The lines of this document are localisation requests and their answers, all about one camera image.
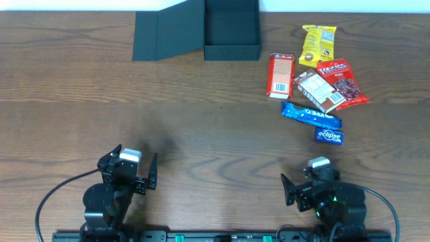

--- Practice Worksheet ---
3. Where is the brown carton with barcode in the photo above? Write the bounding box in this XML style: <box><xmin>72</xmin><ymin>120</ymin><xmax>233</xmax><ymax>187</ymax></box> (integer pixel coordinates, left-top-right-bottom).
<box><xmin>294</xmin><ymin>69</ymin><xmax>346</xmax><ymax>114</ymax></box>

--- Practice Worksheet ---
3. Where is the red Reeses candy bag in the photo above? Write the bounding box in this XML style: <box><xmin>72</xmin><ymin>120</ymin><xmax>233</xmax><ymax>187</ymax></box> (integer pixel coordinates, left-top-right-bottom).
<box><xmin>316</xmin><ymin>58</ymin><xmax>370</xmax><ymax>110</ymax></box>

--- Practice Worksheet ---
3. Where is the orange carton with barcode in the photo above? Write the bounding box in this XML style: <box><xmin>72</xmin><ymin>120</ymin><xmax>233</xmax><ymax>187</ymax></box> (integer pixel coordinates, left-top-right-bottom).
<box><xmin>266</xmin><ymin>52</ymin><xmax>295</xmax><ymax>99</ymax></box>

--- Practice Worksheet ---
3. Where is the yellow snack bag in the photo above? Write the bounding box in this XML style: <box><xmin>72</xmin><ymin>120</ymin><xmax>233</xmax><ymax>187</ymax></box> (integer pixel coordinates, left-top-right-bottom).
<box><xmin>298</xmin><ymin>25</ymin><xmax>337</xmax><ymax>68</ymax></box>

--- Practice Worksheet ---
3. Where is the dark green hinged box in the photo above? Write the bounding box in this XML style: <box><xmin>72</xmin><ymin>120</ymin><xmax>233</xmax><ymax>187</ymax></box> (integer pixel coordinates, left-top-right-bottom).
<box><xmin>132</xmin><ymin>0</ymin><xmax>261</xmax><ymax>62</ymax></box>

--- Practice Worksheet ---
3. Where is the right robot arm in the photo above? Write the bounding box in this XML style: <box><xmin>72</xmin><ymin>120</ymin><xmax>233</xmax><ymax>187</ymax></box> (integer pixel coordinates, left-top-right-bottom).
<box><xmin>281</xmin><ymin>163</ymin><xmax>367</xmax><ymax>241</ymax></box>

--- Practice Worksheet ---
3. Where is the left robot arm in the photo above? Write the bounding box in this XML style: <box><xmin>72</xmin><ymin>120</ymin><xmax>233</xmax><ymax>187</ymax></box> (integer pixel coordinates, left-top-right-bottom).
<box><xmin>83</xmin><ymin>145</ymin><xmax>158</xmax><ymax>233</ymax></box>

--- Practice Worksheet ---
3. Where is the blue Eclipse gum pack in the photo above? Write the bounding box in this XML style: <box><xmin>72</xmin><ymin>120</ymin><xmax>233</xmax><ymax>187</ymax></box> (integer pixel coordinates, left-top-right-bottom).
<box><xmin>314</xmin><ymin>127</ymin><xmax>344</xmax><ymax>145</ymax></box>

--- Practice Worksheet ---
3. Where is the blue Oreo cookie pack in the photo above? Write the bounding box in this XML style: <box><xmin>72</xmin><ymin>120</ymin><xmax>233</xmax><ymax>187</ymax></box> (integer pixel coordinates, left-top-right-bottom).
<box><xmin>282</xmin><ymin>102</ymin><xmax>343</xmax><ymax>130</ymax></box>

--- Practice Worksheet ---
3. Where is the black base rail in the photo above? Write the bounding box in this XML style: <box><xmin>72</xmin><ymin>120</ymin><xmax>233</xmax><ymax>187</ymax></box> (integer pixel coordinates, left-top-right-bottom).
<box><xmin>51</xmin><ymin>230</ymin><xmax>392</xmax><ymax>242</ymax></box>

